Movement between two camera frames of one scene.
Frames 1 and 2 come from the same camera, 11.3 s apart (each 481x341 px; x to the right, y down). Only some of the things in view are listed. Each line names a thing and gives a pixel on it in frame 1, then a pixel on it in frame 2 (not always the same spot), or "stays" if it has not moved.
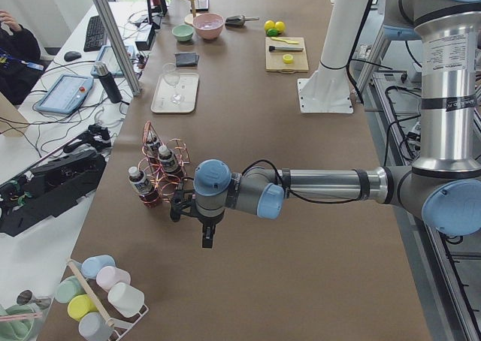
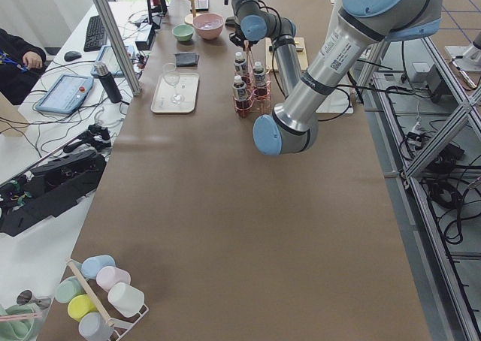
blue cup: (92, 265) stays
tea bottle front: (141, 185) to (241, 98)
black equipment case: (56, 186) stays
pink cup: (109, 276) stays
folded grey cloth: (186, 58) stays
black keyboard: (95, 34) stays
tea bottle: (167, 159) to (240, 64)
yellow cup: (80, 305) stays
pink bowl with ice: (208, 25) stays
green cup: (68, 288) stays
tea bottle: (152, 145) to (259, 75)
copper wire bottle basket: (164, 164) to (252, 86)
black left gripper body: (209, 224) to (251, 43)
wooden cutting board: (274, 59) stays
